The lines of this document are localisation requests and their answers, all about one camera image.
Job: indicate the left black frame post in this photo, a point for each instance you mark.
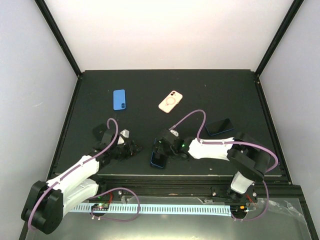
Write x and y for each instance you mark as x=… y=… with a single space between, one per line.
x=46 y=13

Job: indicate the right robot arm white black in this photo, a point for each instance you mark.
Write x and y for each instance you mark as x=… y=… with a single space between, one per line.
x=251 y=160

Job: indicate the right black frame post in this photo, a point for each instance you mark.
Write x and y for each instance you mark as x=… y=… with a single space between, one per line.
x=283 y=27

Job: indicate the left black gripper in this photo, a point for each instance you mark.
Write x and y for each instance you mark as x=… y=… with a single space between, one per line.
x=131 y=150

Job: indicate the black aluminium frame rail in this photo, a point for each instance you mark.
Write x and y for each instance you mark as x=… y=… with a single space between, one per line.
x=163 y=186

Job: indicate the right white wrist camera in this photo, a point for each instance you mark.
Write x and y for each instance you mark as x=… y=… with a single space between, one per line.
x=174 y=132

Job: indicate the black frame post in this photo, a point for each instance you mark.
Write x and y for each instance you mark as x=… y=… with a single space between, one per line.
x=46 y=13
x=283 y=27

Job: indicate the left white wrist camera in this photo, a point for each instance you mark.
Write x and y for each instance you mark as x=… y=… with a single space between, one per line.
x=123 y=136

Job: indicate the circuit board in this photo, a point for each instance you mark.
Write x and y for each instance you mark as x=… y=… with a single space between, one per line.
x=100 y=207
x=240 y=208

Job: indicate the pink phone case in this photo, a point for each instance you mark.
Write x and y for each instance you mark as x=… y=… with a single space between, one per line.
x=170 y=101

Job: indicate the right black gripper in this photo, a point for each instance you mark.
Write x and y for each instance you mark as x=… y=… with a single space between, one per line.
x=159 y=147

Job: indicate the right circuit board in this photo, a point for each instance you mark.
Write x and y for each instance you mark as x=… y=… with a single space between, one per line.
x=240 y=208

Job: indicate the blue smartphone black screen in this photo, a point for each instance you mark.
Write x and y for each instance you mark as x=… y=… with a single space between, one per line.
x=158 y=161

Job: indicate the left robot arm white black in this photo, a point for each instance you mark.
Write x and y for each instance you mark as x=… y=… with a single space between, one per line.
x=49 y=201

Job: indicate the white slotted cable duct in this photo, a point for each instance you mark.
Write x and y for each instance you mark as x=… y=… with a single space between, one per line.
x=158 y=209

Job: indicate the left circuit board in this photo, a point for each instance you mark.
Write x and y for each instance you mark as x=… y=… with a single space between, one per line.
x=100 y=207

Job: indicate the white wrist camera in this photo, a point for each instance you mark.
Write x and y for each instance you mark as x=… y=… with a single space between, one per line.
x=174 y=132
x=123 y=136

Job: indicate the blue phone case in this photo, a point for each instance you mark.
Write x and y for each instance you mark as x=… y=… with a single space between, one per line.
x=119 y=99

